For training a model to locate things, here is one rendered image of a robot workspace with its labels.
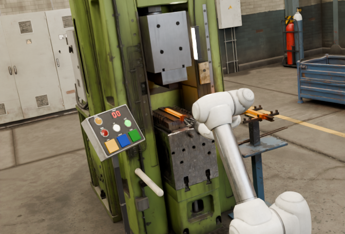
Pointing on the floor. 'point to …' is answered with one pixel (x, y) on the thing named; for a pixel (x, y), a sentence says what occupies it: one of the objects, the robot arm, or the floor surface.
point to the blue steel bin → (322, 79)
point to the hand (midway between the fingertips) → (186, 118)
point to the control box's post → (120, 194)
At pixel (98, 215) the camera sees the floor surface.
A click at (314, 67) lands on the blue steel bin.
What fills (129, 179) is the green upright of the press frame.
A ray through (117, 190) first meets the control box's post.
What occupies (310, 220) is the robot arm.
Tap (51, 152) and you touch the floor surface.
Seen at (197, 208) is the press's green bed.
